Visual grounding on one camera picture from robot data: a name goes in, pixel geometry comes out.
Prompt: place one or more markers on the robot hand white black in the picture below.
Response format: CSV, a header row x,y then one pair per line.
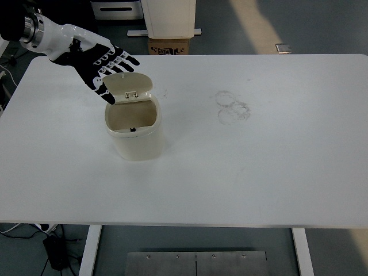
x,y
86,57

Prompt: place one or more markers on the cream trash bin with lid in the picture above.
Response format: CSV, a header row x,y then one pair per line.
x,y
138,143

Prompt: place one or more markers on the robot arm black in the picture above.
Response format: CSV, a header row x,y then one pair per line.
x,y
14,20

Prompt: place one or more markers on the large white plastic bin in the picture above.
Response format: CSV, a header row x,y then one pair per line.
x,y
169,17

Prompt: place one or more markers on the white metal base bar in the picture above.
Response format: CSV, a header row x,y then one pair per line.
x,y
136,33

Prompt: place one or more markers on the white appliance with dark slot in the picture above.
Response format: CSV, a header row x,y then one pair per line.
x,y
118,10

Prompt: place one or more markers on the cardboard box with black print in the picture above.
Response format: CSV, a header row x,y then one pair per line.
x,y
168,47

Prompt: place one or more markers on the white side furniture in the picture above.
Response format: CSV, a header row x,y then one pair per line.
x,y
3,47

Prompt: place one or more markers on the white power strip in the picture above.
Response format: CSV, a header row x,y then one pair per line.
x,y
47,227

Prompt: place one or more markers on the white table leg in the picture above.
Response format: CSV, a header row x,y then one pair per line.
x,y
302,253
89,253

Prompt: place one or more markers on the grey floor socket plate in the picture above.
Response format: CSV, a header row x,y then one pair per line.
x,y
283,48

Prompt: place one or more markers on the black power adapter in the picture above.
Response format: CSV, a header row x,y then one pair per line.
x,y
54,253

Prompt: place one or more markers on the grey metal plate with screws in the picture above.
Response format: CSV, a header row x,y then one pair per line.
x,y
172,266

